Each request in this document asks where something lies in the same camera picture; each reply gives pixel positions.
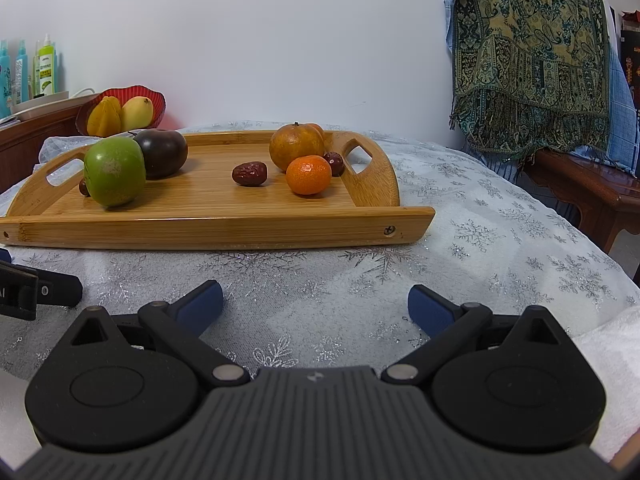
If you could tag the dark purple plum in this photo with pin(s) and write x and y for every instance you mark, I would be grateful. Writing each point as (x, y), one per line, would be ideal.
(162, 152)

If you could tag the wooden tray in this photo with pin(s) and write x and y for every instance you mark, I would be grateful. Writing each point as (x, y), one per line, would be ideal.
(210, 200)

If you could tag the yellow mango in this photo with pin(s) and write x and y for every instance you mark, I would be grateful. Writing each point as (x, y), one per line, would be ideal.
(136, 114)

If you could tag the blue spray bottle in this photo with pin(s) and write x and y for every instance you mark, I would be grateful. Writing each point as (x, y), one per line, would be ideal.
(21, 72)
(4, 80)

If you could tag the blue checked cloth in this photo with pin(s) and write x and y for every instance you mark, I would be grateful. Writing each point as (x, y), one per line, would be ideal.
(620, 120)

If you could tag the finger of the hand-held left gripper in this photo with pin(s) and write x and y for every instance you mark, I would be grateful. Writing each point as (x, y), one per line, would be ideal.
(55, 290)
(4, 255)

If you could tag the large greenish orange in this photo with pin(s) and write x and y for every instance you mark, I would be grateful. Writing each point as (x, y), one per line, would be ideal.
(295, 147)

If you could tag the green paisley shawl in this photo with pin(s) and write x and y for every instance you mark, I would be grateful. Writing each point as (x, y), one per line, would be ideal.
(530, 50)

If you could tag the large red date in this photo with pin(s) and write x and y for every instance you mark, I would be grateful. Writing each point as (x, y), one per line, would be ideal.
(249, 174)

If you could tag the person's right leg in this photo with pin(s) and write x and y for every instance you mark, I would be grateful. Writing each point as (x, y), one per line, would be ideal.
(627, 456)

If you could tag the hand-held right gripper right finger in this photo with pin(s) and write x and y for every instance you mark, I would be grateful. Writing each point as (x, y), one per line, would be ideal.
(430, 307)

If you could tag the dark printed box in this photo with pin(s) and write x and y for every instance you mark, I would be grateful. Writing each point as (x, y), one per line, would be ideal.
(631, 60)

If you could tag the dark wooden side table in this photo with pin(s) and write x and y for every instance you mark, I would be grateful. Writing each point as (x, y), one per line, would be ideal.
(600, 190)

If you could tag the wooden cabinet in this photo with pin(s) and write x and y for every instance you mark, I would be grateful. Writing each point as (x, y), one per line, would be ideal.
(20, 150)

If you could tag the medium mandarin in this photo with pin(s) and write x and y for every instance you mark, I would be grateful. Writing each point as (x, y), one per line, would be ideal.
(316, 128)

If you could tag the green apple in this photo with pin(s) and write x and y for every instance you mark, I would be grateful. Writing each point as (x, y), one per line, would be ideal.
(115, 172)

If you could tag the sheer snowflake cloth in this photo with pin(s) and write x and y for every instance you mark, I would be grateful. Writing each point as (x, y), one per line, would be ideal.
(475, 260)

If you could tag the yellow starfruit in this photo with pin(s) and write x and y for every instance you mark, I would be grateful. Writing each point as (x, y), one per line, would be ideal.
(105, 117)

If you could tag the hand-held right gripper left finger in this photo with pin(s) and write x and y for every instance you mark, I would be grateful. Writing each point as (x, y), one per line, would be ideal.
(200, 305)

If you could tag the small mandarin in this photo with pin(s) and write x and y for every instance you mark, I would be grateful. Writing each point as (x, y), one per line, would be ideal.
(308, 176)

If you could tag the red ribbed bowl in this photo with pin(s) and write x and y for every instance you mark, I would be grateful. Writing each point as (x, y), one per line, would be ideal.
(157, 105)

